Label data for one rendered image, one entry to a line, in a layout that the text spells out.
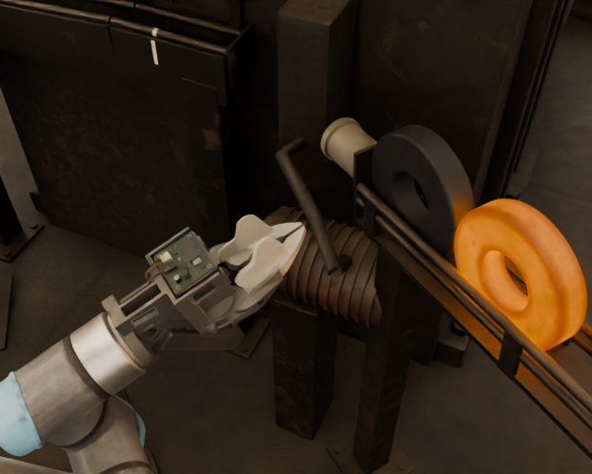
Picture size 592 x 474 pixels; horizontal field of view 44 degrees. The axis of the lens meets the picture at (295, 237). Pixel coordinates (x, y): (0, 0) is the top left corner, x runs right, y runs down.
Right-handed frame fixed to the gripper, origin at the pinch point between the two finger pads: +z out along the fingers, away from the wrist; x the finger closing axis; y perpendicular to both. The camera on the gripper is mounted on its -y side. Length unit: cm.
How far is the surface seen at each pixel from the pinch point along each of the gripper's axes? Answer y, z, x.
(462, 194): -1.3, 16.7, -6.8
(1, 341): -56, -56, 61
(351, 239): -22.2, 8.6, 9.9
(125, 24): -0.3, 0.1, 48.5
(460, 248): -5.0, 13.5, -9.9
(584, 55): -114, 119, 74
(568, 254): 1.8, 18.2, -20.2
